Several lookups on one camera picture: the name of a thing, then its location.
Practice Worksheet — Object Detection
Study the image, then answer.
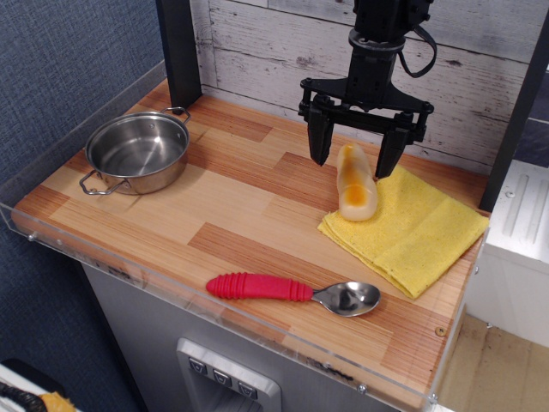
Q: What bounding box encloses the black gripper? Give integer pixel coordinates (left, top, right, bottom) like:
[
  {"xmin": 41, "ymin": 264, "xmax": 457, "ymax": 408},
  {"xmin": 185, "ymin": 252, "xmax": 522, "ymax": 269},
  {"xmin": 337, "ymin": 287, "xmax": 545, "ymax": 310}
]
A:
[{"xmin": 299, "ymin": 28, "xmax": 432, "ymax": 179}]

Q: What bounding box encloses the black right frame post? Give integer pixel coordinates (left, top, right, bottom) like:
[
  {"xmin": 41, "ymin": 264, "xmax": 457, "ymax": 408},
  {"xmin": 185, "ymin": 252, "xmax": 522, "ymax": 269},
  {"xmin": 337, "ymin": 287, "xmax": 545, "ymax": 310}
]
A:
[{"xmin": 479, "ymin": 15, "xmax": 548, "ymax": 212}]

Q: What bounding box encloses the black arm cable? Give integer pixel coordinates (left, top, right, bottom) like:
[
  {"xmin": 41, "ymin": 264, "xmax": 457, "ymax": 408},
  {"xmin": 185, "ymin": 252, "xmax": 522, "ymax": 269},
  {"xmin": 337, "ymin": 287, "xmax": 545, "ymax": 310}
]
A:
[{"xmin": 398, "ymin": 24, "xmax": 438, "ymax": 79}]

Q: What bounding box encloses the clear acrylic table guard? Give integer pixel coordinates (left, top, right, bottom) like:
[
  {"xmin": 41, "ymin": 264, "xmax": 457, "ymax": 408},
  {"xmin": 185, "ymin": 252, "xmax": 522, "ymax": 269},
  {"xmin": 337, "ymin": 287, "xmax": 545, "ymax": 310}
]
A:
[{"xmin": 0, "ymin": 59, "xmax": 491, "ymax": 408}]

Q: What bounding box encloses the yellow folded cloth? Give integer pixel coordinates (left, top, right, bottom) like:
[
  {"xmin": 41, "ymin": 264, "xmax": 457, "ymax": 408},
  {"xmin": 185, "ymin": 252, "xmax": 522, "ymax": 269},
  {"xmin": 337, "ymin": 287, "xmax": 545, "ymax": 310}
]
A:
[{"xmin": 317, "ymin": 167, "xmax": 489, "ymax": 300}]

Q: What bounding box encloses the small steel pot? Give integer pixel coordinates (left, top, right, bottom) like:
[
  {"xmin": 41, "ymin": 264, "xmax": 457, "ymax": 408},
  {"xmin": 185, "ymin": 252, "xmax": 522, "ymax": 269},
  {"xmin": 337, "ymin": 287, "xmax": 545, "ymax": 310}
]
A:
[{"xmin": 80, "ymin": 106, "xmax": 191, "ymax": 196}]

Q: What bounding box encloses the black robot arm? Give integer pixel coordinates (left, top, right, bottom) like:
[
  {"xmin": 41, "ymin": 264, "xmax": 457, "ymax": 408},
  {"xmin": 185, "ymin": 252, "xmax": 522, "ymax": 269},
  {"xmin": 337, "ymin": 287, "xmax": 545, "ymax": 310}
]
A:
[{"xmin": 299, "ymin": 1, "xmax": 437, "ymax": 179}]

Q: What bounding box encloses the grey toy fridge cabinet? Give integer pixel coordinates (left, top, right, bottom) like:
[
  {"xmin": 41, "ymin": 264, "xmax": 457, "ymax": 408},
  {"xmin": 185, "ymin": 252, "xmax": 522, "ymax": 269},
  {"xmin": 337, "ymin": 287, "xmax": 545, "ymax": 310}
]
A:
[{"xmin": 83, "ymin": 265, "xmax": 395, "ymax": 411}]

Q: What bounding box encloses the black frame post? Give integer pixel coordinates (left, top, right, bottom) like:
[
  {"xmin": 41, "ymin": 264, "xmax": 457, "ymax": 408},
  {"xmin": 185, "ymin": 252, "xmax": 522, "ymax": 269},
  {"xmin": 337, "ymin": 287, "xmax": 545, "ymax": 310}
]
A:
[
  {"xmin": 479, "ymin": 15, "xmax": 548, "ymax": 212},
  {"xmin": 155, "ymin": 0, "xmax": 202, "ymax": 108}
]

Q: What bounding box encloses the orange yellow object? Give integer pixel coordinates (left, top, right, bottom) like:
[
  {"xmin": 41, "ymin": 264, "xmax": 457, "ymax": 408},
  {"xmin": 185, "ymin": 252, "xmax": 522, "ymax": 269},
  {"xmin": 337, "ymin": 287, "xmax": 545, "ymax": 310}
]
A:
[{"xmin": 39, "ymin": 392, "xmax": 77, "ymax": 412}]

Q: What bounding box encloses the white shelf unit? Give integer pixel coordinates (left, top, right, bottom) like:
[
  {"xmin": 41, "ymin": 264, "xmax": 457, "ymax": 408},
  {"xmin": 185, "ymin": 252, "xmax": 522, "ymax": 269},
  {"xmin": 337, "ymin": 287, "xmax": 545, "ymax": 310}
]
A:
[{"xmin": 464, "ymin": 161, "xmax": 548, "ymax": 347}]

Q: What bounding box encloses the black left frame post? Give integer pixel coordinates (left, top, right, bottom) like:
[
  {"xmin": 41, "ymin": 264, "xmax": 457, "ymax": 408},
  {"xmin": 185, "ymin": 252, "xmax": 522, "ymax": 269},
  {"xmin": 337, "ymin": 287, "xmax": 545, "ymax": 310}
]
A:
[{"xmin": 155, "ymin": 0, "xmax": 202, "ymax": 108}]

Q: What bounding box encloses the red handled metal spoon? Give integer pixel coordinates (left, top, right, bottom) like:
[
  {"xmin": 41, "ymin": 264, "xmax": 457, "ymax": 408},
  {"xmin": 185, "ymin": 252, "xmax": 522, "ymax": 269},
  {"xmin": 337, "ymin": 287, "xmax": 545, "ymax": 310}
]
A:
[{"xmin": 206, "ymin": 273, "xmax": 381, "ymax": 318}]

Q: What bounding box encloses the toy bread loaf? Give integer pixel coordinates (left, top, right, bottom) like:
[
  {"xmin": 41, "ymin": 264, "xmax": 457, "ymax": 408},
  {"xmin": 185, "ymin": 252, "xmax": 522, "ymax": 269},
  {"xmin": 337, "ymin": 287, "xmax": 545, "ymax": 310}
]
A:
[{"xmin": 337, "ymin": 143, "xmax": 378, "ymax": 221}]

